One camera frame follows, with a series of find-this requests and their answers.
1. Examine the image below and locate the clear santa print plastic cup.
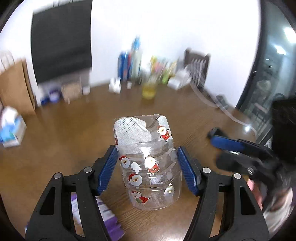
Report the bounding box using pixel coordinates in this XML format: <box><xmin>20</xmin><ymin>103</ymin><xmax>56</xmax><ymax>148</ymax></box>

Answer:
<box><xmin>113</xmin><ymin>114</ymin><xmax>182</xmax><ymax>210</ymax></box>

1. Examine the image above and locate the person's right hand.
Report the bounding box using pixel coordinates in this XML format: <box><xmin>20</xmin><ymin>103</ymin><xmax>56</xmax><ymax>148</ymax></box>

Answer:
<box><xmin>247</xmin><ymin>179</ymin><xmax>263</xmax><ymax>210</ymax></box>

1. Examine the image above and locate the black power adapter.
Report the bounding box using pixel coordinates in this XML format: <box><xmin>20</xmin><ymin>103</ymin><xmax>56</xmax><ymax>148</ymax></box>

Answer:
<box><xmin>215</xmin><ymin>94</ymin><xmax>229</xmax><ymax>109</ymax></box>

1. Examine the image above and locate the purple lying bottle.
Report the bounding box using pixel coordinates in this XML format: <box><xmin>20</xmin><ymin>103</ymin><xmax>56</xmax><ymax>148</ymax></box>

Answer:
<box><xmin>25</xmin><ymin>187</ymin><xmax>111</xmax><ymax>240</ymax></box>

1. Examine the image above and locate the dark wooden chair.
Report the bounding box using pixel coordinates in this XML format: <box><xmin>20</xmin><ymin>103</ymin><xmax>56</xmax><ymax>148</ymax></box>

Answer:
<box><xmin>184</xmin><ymin>48</ymin><xmax>211</xmax><ymax>92</ymax></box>

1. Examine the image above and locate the green spray bottle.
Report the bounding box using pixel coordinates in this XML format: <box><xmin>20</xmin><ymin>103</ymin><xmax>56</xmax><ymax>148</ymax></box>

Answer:
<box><xmin>162</xmin><ymin>69</ymin><xmax>170</xmax><ymax>84</ymax></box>

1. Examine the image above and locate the glass of yellow drink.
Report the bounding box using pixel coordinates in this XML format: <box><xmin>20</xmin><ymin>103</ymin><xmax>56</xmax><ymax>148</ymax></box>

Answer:
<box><xmin>142</xmin><ymin>71</ymin><xmax>158</xmax><ymax>99</ymax></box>

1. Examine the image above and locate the colourful snack bag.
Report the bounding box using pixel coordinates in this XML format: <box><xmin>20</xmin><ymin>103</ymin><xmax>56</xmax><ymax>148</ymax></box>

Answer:
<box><xmin>149</xmin><ymin>57</ymin><xmax>177</xmax><ymax>78</ymax></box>

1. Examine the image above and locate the white jar lid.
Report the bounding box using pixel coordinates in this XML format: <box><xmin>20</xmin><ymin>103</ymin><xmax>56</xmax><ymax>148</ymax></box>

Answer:
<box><xmin>82</xmin><ymin>86</ymin><xmax>90</xmax><ymax>95</ymax></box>

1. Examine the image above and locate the blue bottle cap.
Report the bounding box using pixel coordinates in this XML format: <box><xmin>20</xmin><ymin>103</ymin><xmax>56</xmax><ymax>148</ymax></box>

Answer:
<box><xmin>41</xmin><ymin>96</ymin><xmax>51</xmax><ymax>105</ymax></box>

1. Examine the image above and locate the clear jar of seeds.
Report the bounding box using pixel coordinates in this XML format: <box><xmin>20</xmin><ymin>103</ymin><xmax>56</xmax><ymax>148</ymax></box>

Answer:
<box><xmin>61</xmin><ymin>78</ymin><xmax>82</xmax><ymax>103</ymax></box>

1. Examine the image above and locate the small purple white jar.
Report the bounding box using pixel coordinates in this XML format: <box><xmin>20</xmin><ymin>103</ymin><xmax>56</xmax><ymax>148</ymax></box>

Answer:
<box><xmin>49</xmin><ymin>89</ymin><xmax>61</xmax><ymax>103</ymax></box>

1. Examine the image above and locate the blue tissue box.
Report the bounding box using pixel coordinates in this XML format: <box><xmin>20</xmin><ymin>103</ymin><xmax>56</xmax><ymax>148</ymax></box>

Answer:
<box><xmin>1</xmin><ymin>106</ymin><xmax>27</xmax><ymax>148</ymax></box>

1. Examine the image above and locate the crumpled white tissue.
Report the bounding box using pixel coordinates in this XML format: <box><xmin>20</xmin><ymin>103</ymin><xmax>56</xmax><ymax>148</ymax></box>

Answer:
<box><xmin>108</xmin><ymin>78</ymin><xmax>121</xmax><ymax>94</ymax></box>

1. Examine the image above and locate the clear glass bottle blue label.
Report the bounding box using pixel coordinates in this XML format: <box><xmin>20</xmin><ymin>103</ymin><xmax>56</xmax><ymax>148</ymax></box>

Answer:
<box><xmin>130</xmin><ymin>37</ymin><xmax>142</xmax><ymax>79</ymax></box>

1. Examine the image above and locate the blue soda can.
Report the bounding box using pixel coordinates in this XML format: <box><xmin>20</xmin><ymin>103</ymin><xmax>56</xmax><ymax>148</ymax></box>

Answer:
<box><xmin>117</xmin><ymin>52</ymin><xmax>130</xmax><ymax>82</ymax></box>

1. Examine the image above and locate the brown kraft paper bag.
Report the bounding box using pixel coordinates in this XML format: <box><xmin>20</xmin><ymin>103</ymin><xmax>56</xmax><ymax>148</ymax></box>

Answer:
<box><xmin>1</xmin><ymin>52</ymin><xmax>36</xmax><ymax>115</ymax></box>

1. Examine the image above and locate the black paper shopping bag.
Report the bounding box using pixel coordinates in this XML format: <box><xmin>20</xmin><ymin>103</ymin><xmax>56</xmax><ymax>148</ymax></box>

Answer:
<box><xmin>31</xmin><ymin>1</ymin><xmax>92</xmax><ymax>84</ymax></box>

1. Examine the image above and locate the white charging cable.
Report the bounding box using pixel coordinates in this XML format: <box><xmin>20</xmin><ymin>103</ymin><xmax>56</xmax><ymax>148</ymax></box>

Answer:
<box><xmin>184</xmin><ymin>62</ymin><xmax>258</xmax><ymax>137</ymax></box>

